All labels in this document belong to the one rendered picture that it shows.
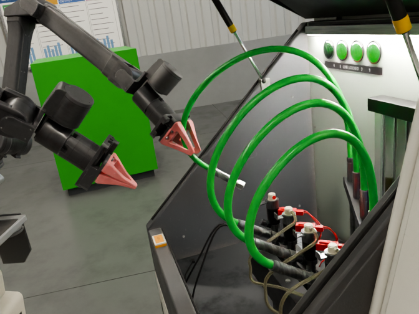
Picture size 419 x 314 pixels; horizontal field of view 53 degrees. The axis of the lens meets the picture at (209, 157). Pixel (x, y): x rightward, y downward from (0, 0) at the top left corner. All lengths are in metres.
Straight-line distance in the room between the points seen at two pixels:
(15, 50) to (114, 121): 2.89
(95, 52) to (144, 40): 6.19
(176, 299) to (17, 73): 0.77
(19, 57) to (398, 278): 1.09
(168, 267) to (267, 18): 6.83
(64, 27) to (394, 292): 0.98
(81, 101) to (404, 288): 0.58
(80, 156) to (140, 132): 3.42
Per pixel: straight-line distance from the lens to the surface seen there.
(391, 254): 0.63
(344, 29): 1.04
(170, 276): 1.01
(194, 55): 7.36
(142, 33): 7.32
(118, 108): 4.14
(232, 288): 1.14
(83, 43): 1.15
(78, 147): 0.80
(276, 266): 0.69
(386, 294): 0.65
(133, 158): 4.27
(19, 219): 1.28
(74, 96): 0.77
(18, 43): 1.32
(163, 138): 0.97
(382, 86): 1.00
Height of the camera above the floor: 1.50
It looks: 19 degrees down
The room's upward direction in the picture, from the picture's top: 8 degrees counter-clockwise
